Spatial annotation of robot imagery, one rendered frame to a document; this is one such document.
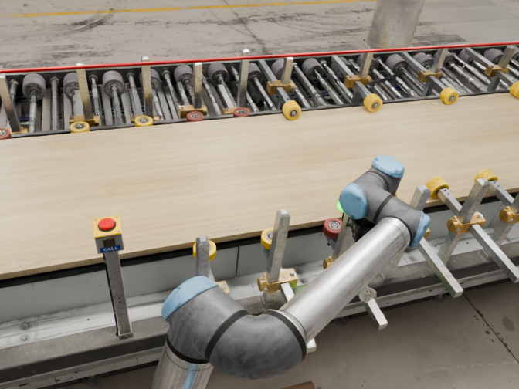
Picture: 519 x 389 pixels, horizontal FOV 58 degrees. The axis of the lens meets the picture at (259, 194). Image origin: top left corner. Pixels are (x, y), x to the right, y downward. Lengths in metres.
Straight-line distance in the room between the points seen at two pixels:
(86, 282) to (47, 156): 0.59
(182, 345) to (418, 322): 2.01
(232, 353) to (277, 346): 0.08
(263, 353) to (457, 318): 2.15
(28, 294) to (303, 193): 1.07
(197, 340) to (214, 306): 0.07
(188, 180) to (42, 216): 0.55
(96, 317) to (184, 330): 0.98
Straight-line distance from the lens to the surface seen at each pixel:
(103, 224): 1.30
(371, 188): 1.26
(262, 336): 0.87
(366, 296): 1.66
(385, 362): 2.60
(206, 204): 1.82
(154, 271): 1.80
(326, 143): 2.22
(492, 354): 2.88
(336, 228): 1.80
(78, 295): 1.85
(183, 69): 2.80
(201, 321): 0.89
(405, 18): 5.41
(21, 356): 1.76
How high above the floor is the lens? 2.15
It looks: 42 degrees down
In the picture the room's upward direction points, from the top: 7 degrees clockwise
